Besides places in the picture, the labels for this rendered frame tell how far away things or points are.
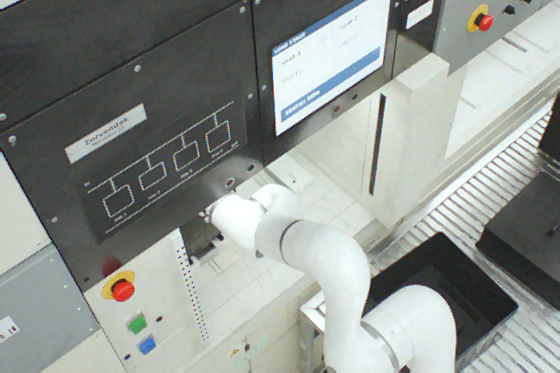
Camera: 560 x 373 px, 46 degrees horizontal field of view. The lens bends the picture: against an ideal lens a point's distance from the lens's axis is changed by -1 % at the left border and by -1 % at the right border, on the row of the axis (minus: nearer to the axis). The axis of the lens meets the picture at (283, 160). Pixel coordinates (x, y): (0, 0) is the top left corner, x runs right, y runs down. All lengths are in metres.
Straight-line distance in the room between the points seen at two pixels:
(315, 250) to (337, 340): 0.14
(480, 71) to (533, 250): 0.68
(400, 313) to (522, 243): 0.84
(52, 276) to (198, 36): 0.43
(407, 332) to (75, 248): 0.53
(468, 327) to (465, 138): 0.57
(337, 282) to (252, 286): 0.68
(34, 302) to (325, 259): 0.46
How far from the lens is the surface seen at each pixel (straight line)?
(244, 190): 1.85
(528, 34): 2.45
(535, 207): 1.96
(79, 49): 0.85
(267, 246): 1.22
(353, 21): 1.19
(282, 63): 1.10
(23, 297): 1.08
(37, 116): 0.87
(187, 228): 1.58
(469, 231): 1.99
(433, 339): 1.12
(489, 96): 2.20
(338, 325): 1.06
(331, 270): 1.06
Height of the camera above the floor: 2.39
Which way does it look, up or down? 51 degrees down
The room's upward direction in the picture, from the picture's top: 2 degrees counter-clockwise
